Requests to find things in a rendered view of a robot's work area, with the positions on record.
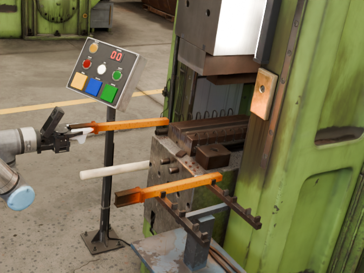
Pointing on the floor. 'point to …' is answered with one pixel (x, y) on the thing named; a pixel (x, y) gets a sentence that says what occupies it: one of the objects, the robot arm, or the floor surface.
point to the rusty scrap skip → (159, 6)
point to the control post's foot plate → (88, 238)
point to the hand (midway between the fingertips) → (89, 127)
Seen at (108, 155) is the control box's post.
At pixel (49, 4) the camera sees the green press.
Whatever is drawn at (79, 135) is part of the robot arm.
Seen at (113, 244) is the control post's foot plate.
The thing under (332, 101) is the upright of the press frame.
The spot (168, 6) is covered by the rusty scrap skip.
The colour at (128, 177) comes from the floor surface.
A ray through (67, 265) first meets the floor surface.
